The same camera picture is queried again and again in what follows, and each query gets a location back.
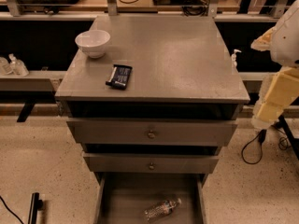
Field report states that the black bracket under shelf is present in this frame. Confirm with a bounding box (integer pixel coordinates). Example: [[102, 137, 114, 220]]
[[17, 101, 36, 122]]

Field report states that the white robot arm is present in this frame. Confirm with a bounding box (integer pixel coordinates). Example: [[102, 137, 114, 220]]
[[251, 0, 299, 130]]

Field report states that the black cable bottom left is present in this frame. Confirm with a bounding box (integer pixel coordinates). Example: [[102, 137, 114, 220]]
[[0, 195, 25, 224]]

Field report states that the grey top drawer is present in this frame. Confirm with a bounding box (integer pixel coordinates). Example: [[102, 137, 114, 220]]
[[67, 119, 237, 147]]

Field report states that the black floor stand left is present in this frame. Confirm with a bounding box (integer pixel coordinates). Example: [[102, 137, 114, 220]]
[[28, 192, 43, 224]]

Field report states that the white ceramic bowl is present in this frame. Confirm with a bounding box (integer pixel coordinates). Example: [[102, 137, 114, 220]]
[[75, 30, 110, 58]]

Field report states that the grey drawer cabinet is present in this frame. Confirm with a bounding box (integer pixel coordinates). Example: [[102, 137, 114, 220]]
[[54, 14, 251, 187]]

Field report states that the black stand leg right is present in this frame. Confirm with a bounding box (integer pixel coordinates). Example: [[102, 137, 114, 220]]
[[278, 116, 299, 160]]

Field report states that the grey middle drawer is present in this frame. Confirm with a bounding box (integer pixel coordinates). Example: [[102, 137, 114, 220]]
[[83, 153, 218, 174]]

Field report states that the grey open bottom drawer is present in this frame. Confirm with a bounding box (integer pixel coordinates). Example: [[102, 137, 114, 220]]
[[94, 173, 208, 224]]

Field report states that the clear sanitizer bottle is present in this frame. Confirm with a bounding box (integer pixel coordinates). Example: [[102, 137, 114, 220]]
[[8, 53, 29, 77]]

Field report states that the dark blue snack bar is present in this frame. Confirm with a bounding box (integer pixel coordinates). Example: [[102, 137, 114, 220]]
[[106, 64, 133, 90]]

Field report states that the clear bottle at edge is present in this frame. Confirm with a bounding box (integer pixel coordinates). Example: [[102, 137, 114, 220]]
[[0, 57, 12, 75]]

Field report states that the black power cable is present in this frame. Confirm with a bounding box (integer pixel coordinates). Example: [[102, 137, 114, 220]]
[[241, 121, 292, 165]]

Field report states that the clear plastic water bottle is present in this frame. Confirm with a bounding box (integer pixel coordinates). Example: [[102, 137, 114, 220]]
[[144, 198, 181, 222]]

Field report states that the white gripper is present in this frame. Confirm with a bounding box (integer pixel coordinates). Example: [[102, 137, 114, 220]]
[[250, 27, 299, 130]]

